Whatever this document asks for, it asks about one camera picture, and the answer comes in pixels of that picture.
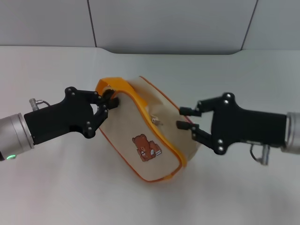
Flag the left wrist silver cable connector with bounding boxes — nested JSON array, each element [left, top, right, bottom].
[[28, 98, 51, 111]]

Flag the beige food bag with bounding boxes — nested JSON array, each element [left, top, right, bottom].
[[95, 75, 200, 184]]

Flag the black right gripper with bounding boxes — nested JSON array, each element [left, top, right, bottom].
[[176, 92, 287, 155]]

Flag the right wrist cable with connector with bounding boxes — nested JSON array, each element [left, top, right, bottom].
[[249, 143, 270, 166]]

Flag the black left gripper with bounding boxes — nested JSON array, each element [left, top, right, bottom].
[[23, 86, 119, 140]]

